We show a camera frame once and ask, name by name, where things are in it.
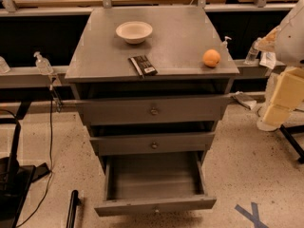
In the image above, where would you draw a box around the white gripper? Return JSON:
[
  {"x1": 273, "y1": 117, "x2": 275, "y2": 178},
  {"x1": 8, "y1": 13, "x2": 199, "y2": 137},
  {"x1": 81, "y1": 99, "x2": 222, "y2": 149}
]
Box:
[{"x1": 256, "y1": 67, "x2": 304, "y2": 131}]

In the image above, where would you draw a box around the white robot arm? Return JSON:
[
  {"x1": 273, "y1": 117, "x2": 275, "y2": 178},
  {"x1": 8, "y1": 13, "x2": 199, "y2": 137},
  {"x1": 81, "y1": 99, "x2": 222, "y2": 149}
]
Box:
[{"x1": 256, "y1": 0, "x2": 304, "y2": 131}]

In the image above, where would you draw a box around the grey middle drawer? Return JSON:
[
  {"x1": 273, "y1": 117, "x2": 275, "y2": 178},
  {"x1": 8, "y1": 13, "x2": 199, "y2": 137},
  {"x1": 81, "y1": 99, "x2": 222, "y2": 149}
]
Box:
[{"x1": 90, "y1": 132, "x2": 215, "y2": 156}]

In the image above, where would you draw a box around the grey top drawer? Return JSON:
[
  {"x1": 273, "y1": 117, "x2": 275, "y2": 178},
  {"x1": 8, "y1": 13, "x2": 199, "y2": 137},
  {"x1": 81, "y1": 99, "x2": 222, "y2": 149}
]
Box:
[{"x1": 76, "y1": 95, "x2": 229, "y2": 125}]

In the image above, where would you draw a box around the grey drawer cabinet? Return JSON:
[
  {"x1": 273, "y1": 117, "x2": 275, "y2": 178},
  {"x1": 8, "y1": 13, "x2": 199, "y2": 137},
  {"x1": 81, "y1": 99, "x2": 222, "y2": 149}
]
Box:
[{"x1": 64, "y1": 5, "x2": 240, "y2": 166}]

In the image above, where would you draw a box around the grey open bottom drawer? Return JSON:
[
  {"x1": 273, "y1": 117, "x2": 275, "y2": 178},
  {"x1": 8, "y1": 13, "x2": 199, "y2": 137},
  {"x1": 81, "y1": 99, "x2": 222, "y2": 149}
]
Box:
[{"x1": 95, "y1": 152, "x2": 217, "y2": 217}]

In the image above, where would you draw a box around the black stand leg right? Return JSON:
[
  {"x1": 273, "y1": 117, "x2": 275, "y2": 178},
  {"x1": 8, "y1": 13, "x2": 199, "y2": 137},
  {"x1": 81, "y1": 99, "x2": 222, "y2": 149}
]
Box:
[{"x1": 279, "y1": 125, "x2": 304, "y2": 164}]

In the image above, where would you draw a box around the grey packet on ledge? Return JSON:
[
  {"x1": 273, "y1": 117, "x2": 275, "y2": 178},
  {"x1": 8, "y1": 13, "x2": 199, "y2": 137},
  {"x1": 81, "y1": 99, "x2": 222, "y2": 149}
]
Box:
[{"x1": 233, "y1": 91, "x2": 257, "y2": 110}]

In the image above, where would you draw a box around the white wipes packet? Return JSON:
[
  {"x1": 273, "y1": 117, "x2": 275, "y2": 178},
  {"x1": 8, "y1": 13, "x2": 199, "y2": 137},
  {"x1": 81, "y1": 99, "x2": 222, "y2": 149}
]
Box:
[{"x1": 259, "y1": 52, "x2": 276, "y2": 69}]

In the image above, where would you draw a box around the clear plastic water bottle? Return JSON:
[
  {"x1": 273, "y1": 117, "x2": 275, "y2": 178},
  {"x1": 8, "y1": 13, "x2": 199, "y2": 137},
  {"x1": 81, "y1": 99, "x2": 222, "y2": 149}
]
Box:
[{"x1": 244, "y1": 37, "x2": 261, "y2": 65}]

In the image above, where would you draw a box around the small pump bottle behind cabinet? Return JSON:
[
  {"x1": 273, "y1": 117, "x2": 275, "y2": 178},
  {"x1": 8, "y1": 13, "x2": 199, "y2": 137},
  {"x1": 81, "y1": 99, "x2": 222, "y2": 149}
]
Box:
[{"x1": 222, "y1": 36, "x2": 232, "y2": 51}]

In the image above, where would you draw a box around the orange fruit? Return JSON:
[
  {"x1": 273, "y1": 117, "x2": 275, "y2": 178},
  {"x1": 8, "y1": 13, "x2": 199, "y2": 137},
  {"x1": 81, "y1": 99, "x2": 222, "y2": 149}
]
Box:
[{"x1": 202, "y1": 49, "x2": 221, "y2": 67}]

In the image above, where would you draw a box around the blue tape cross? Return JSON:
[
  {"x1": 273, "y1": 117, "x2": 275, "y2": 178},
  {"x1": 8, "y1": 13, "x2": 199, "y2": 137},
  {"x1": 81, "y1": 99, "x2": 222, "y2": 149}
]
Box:
[{"x1": 235, "y1": 202, "x2": 269, "y2": 228}]

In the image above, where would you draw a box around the white ceramic bowl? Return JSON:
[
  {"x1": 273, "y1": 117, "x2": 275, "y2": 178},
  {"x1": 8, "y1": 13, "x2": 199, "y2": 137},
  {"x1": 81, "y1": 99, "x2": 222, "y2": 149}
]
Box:
[{"x1": 116, "y1": 21, "x2": 153, "y2": 45}]

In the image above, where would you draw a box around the black tube on floor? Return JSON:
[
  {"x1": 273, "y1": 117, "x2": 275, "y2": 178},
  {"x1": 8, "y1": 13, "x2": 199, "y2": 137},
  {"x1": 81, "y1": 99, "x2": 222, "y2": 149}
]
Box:
[{"x1": 66, "y1": 190, "x2": 80, "y2": 228}]

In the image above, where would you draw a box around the clear sanitizer pump bottle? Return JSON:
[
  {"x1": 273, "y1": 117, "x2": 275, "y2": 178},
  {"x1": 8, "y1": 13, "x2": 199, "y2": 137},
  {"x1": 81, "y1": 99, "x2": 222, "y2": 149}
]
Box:
[{"x1": 34, "y1": 51, "x2": 53, "y2": 75}]

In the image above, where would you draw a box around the black stand base left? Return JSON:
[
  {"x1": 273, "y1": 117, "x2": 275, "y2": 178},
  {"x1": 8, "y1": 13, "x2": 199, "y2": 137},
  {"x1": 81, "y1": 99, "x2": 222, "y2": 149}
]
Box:
[{"x1": 0, "y1": 111, "x2": 50, "y2": 228}]

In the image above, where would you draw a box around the black cable on floor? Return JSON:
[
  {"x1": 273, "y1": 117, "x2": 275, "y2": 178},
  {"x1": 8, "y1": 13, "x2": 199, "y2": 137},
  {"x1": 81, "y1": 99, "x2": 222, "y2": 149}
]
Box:
[{"x1": 15, "y1": 85, "x2": 64, "y2": 228}]

